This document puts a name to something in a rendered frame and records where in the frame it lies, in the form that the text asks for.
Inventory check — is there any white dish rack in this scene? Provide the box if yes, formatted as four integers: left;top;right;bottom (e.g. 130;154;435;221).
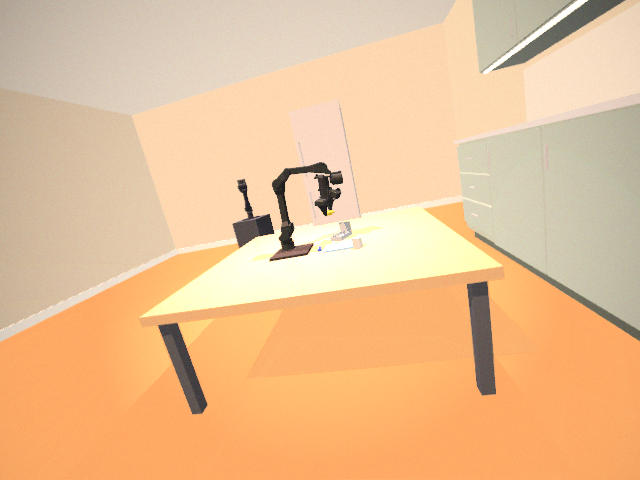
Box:
330;221;352;241

